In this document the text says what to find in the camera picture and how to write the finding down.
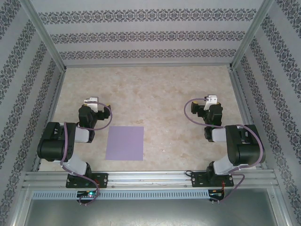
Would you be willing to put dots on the purple paper sheet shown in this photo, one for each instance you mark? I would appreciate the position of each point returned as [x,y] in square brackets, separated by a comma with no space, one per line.
[124,143]

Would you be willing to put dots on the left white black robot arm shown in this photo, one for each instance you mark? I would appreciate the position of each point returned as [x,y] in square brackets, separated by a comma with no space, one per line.
[50,146]

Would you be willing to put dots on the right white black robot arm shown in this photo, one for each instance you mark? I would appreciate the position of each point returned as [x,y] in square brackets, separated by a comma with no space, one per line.
[249,150]

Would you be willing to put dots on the grey sheet metal tray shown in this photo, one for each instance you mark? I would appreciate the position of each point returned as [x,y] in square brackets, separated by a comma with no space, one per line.
[150,214]

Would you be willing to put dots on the small controller board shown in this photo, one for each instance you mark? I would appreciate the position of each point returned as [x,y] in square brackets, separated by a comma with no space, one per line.
[216,194]

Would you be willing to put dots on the controller board with green light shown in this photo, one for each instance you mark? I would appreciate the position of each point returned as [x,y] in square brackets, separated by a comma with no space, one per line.
[90,194]

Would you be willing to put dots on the aluminium side rail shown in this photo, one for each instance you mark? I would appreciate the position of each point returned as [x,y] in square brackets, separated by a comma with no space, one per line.
[241,99]
[55,99]

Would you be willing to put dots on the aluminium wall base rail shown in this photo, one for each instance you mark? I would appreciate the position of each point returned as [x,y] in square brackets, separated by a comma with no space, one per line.
[150,65]

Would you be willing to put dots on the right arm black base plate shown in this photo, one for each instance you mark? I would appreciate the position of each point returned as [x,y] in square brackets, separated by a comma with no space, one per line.
[198,180]

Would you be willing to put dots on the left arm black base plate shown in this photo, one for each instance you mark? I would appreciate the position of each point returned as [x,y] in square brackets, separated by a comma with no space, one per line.
[103,180]

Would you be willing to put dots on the aluminium frame post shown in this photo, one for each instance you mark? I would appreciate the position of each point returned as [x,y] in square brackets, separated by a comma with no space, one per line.
[44,35]
[250,35]

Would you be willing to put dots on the long aluminium mounting rail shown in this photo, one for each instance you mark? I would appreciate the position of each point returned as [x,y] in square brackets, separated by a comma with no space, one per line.
[150,180]

